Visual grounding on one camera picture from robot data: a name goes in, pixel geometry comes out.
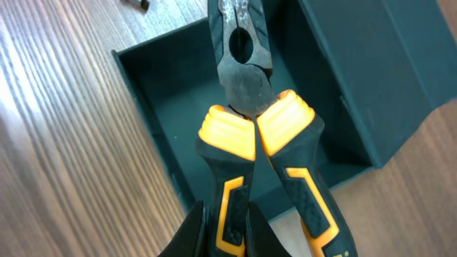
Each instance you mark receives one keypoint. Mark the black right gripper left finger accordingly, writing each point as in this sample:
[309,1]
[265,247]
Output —
[190,239]

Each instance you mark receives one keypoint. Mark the dark green open box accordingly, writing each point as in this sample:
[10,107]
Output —
[373,70]

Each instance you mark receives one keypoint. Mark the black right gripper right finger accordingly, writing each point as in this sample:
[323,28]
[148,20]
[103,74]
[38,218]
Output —
[261,241]

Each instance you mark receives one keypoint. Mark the orange black pliers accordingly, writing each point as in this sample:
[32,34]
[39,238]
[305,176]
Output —
[287,127]

